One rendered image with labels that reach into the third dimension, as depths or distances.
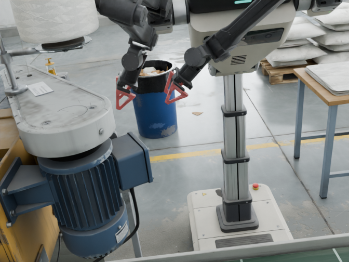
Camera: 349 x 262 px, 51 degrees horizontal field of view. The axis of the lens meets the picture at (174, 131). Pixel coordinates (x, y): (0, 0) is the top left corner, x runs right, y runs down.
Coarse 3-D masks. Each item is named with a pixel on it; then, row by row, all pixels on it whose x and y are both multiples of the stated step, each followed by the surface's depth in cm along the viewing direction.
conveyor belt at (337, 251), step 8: (336, 248) 164; (344, 248) 163; (272, 256) 164; (280, 256) 163; (288, 256) 163; (296, 256) 162; (304, 256) 162; (312, 256) 161; (320, 256) 161; (328, 256) 161; (336, 256) 160; (344, 256) 160
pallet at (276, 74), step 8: (264, 64) 464; (304, 64) 450; (312, 64) 449; (264, 72) 468; (272, 72) 436; (280, 72) 434; (288, 72) 433; (272, 80) 437; (280, 80) 438; (288, 80) 442; (296, 80) 440
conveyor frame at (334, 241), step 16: (288, 240) 166; (304, 240) 165; (320, 240) 165; (336, 240) 165; (160, 256) 165; (176, 256) 165; (192, 256) 165; (208, 256) 166; (224, 256) 166; (240, 256) 167; (256, 256) 167
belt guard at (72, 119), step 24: (0, 72) 98; (24, 72) 95; (24, 96) 79; (48, 96) 77; (72, 96) 76; (96, 96) 75; (24, 120) 68; (48, 120) 66; (72, 120) 65; (96, 120) 65; (24, 144) 66; (48, 144) 63; (72, 144) 64; (96, 144) 66
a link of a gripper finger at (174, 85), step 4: (172, 76) 121; (176, 76) 117; (172, 80) 118; (176, 80) 118; (172, 84) 116; (176, 84) 116; (172, 88) 117; (176, 88) 117; (180, 88) 117; (168, 92) 119; (180, 92) 119; (184, 92) 118; (168, 96) 120; (180, 96) 119; (184, 96) 118; (168, 100) 120; (172, 100) 120; (176, 100) 120
